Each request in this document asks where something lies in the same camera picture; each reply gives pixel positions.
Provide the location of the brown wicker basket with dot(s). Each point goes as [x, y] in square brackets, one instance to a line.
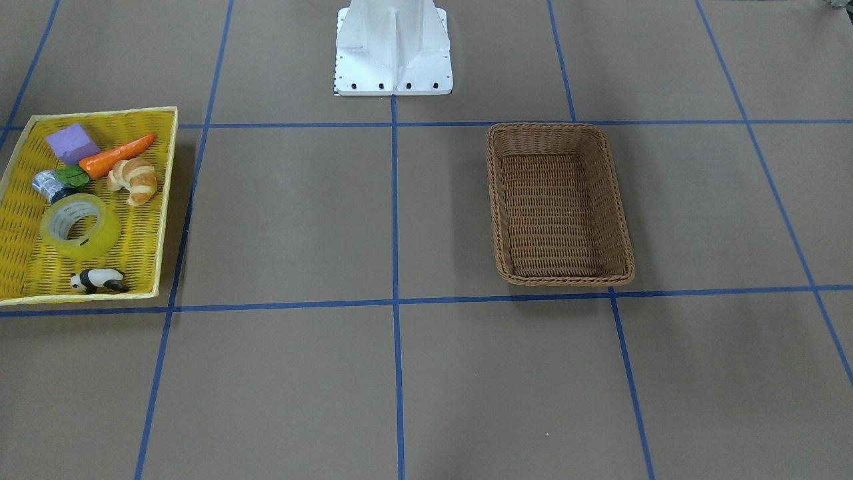
[556, 208]

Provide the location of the toy croissant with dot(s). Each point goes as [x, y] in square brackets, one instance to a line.
[137, 176]

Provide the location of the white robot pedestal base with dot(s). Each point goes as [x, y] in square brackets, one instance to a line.
[392, 48]

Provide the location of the purple foam block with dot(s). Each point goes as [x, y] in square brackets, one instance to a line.
[72, 144]

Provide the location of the toy panda figure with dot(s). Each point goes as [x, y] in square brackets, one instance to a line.
[90, 281]

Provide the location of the yellow woven basket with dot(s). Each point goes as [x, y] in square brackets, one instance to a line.
[33, 271]

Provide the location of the yellow tape roll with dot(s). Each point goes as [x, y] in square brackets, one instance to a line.
[59, 218]

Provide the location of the orange toy carrot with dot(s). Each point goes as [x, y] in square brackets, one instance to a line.
[99, 165]

